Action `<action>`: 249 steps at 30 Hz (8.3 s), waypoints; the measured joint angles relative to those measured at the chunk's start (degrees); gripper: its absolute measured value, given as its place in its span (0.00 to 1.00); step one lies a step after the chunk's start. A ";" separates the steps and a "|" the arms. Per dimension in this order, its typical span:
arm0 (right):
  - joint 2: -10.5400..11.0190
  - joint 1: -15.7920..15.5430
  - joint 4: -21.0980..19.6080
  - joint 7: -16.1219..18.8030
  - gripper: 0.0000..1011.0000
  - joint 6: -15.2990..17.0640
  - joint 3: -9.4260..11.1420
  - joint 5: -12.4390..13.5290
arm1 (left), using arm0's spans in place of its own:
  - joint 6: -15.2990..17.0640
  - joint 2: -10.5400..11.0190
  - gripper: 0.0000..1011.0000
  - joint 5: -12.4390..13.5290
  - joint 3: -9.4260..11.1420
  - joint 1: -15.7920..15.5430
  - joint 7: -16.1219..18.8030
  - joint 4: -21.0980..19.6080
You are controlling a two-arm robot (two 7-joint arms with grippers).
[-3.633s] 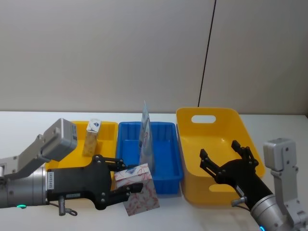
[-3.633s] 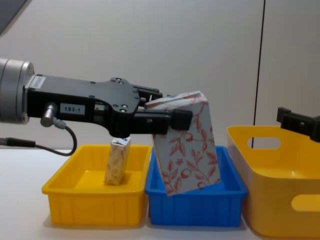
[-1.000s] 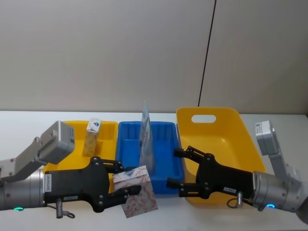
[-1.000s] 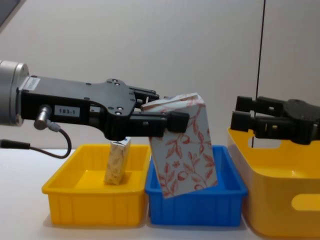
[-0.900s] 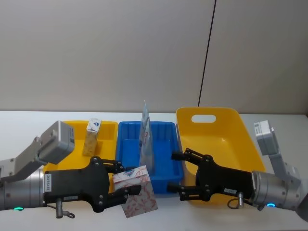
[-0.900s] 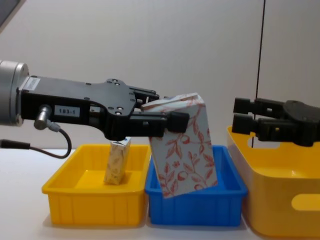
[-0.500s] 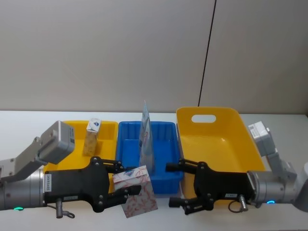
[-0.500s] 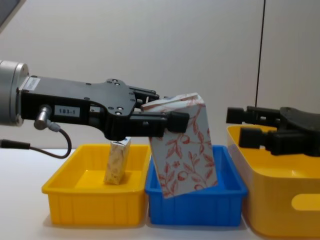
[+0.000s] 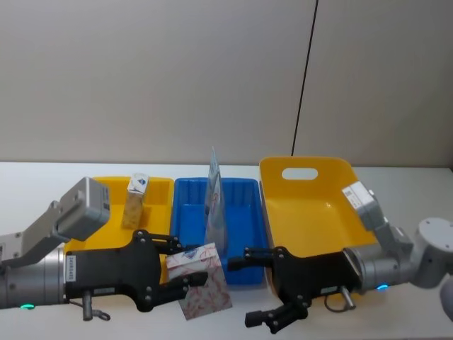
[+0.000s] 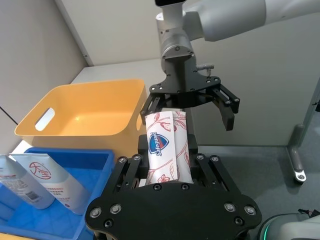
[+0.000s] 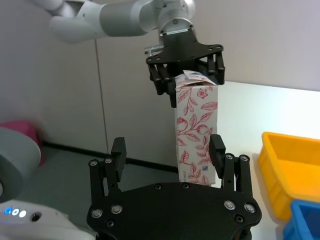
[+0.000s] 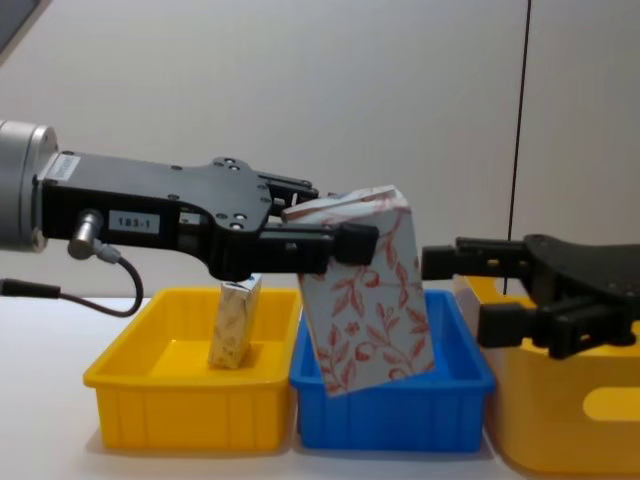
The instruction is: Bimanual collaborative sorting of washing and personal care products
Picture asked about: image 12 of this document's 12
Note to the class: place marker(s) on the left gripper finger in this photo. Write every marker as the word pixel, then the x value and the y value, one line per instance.
pixel 290 187
pixel 310 247

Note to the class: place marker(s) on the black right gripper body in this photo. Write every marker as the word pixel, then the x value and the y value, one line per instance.
pixel 590 270

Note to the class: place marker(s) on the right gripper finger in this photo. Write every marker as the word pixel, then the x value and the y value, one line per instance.
pixel 510 325
pixel 480 257

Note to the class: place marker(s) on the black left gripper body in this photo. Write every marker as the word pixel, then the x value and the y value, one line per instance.
pixel 200 195

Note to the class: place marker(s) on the white box with red floral print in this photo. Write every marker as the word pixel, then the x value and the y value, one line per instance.
pixel 370 320

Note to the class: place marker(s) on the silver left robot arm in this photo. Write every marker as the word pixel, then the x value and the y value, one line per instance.
pixel 20 185

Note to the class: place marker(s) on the large yellow plastic basket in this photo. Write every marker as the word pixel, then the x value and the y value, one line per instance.
pixel 550 410

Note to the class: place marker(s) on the small gold patterned box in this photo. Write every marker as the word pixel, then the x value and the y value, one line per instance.
pixel 232 325

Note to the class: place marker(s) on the shallow blue plastic bin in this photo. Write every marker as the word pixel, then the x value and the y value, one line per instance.
pixel 390 420

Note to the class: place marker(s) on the shallow yellow plastic bin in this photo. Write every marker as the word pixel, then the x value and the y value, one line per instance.
pixel 185 410

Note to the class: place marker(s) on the dark grey panel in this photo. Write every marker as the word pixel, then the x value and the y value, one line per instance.
pixel 15 25

